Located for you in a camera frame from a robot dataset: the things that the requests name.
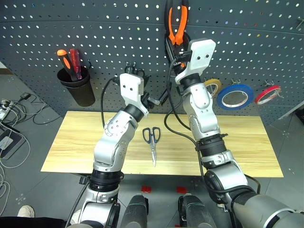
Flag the red handled screwdriver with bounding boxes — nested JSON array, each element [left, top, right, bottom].
[[69, 48, 83, 81]]

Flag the orange and black pliers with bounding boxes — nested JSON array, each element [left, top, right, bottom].
[[164, 0, 191, 70]]

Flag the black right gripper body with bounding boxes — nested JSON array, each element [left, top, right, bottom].
[[170, 46, 191, 75]]

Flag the blue and black handled scissors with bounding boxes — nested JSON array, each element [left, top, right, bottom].
[[142, 126, 161, 168]]

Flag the blue tape roll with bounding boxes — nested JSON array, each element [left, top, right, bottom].
[[216, 83, 255, 111]]

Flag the orange and black handled screwdriver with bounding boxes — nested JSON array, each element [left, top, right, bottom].
[[57, 49, 77, 82]]

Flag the white power strip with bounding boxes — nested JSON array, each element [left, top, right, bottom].
[[0, 100, 13, 120]]

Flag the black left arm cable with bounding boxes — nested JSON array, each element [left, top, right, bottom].
[[100, 75, 121, 129]]

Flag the grey metal frame bar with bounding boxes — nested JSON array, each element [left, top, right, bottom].
[[277, 99, 304, 120]]

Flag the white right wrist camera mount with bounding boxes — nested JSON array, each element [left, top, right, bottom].
[[175, 38, 217, 84]]

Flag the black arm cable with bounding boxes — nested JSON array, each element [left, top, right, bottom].
[[163, 50, 208, 181], [100, 75, 121, 129]]

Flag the dark grey pegboard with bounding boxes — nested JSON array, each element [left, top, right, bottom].
[[0, 0, 304, 127]]

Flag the white shoe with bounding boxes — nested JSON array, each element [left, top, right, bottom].
[[17, 205, 36, 218]]

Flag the white floor cable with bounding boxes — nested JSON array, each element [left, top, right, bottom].
[[0, 132, 32, 170]]

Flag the black plastic cup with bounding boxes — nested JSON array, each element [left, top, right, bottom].
[[57, 67, 96, 107]]

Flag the red tape roll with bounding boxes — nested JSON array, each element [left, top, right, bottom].
[[254, 85, 282, 106]]

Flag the yellow tape roll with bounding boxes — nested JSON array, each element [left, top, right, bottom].
[[203, 78, 223, 97]]

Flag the black floor cable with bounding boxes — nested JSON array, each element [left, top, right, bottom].
[[13, 94, 63, 125]]

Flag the dark flat floor device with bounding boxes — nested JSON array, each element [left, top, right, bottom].
[[0, 125, 27, 161]]

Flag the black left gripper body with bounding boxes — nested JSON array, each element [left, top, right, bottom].
[[140, 91, 155, 110]]

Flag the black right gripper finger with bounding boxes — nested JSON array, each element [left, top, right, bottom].
[[182, 31, 192, 49], [164, 33, 177, 63]]

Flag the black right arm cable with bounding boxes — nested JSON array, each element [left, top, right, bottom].
[[163, 50, 208, 181]]

